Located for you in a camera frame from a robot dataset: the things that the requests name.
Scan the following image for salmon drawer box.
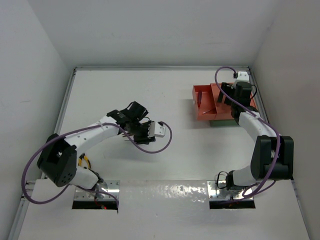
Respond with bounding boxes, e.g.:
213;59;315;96
211;82;257;120

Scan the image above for yellow handled cutting pliers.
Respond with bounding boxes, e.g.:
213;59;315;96
121;132;133;141

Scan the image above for salmon pull-out drawer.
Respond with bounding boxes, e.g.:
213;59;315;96
192;85;217;121

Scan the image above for blue handled screwdriver top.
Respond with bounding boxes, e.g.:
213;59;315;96
197;90;203;109

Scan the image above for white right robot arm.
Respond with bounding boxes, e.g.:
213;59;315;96
218;81;294;191

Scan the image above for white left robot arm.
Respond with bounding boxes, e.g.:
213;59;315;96
37;101;165;190

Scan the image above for green drawer box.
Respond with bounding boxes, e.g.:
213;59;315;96
209;119;238;127

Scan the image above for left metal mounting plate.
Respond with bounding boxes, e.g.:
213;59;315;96
74;181;120;201

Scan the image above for metal mounting plate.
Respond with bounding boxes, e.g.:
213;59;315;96
74;181;120;201
206;180;245;202

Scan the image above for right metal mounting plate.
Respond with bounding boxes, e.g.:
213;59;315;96
206;180;245;202

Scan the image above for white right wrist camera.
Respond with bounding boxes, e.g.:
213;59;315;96
231;71;250;89

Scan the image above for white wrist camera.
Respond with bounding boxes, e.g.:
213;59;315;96
231;71;250;89
148;121;166;138

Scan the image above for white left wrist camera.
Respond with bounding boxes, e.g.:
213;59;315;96
148;121;166;138

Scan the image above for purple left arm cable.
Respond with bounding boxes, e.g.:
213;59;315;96
21;121;173;205

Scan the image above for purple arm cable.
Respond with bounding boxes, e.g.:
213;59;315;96
214;66;281;202
21;121;173;205

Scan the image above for yellow handled long-nose pliers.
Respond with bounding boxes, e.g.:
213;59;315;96
77;153;91;169

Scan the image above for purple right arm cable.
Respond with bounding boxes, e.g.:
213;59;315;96
214;66;281;202

